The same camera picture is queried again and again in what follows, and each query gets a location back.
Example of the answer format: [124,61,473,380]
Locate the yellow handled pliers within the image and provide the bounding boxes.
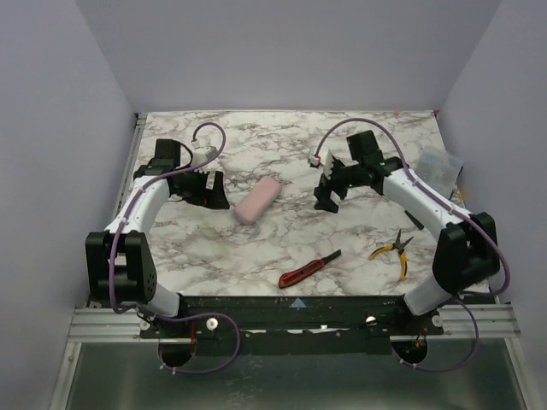
[368,228,415,281]

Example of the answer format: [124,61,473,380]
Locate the red black utility knife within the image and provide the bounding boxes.
[278,249,342,290]

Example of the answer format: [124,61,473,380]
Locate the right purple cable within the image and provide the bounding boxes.
[313,118,513,372]

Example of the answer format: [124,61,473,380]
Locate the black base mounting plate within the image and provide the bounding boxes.
[140,296,444,356]

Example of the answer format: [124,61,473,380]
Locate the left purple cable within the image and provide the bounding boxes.
[108,122,241,376]

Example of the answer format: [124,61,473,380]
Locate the small black comb part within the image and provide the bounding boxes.
[404,210,424,231]

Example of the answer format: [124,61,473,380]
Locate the purple cable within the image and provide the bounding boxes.
[313,118,513,372]
[108,122,241,376]

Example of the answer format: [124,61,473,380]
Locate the pink zippered umbrella case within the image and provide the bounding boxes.
[234,177,282,226]

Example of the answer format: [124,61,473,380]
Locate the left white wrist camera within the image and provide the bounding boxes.
[191,140,217,171]

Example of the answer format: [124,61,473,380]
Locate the aluminium frame rail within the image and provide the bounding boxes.
[68,304,521,343]

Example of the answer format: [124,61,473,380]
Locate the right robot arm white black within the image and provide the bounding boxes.
[314,131,500,316]

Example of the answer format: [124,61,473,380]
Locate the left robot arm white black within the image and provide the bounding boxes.
[85,139,230,322]

